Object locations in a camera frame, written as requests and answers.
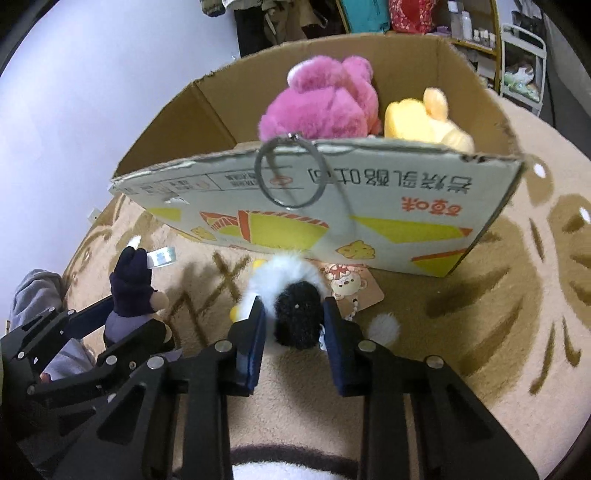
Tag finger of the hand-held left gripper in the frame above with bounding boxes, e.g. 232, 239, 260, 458
0, 298, 114, 385
14, 322, 176, 462

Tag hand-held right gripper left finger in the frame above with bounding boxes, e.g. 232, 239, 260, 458
51, 296, 267, 480

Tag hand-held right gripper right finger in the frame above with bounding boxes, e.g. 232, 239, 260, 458
322, 296, 541, 480

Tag black and white plush keychain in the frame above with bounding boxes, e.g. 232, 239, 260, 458
231, 251, 328, 347

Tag dark purple plush figure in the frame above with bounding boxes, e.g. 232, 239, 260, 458
104, 247, 171, 344

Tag cardboard box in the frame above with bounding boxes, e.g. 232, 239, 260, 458
108, 34, 527, 278

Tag metal key ring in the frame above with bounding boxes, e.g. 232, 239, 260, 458
254, 133, 358, 224

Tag person's grey clothing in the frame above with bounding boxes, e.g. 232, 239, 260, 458
9, 270, 98, 381

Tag white fluffy pompom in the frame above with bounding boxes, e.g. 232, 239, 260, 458
367, 313, 402, 344

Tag cartoon bear paper tag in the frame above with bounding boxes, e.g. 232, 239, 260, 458
318, 263, 386, 319

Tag small silver packet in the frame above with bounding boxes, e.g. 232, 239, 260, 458
148, 247, 177, 267

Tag beige patterned rug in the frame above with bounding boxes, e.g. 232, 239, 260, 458
60, 88, 591, 480

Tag yellow plush toy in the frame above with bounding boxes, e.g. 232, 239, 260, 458
383, 88, 476, 153

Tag pink plush bear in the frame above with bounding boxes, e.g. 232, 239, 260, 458
257, 55, 383, 141

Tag black hanging garment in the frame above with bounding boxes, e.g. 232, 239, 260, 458
234, 0, 271, 58

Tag green packets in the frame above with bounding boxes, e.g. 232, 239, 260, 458
503, 65, 539, 100

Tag beige trousers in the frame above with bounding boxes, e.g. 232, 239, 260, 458
265, 0, 305, 47

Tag black trousers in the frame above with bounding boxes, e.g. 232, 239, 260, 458
302, 0, 347, 41

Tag wooden shelf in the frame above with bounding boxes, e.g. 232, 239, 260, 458
335, 0, 502, 93

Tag teal bag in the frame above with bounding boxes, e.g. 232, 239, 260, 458
339, 0, 391, 34

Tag red patterned bag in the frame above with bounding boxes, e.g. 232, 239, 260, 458
388, 0, 444, 34

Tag white metal cart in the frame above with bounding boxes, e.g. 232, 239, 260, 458
499, 22, 548, 116

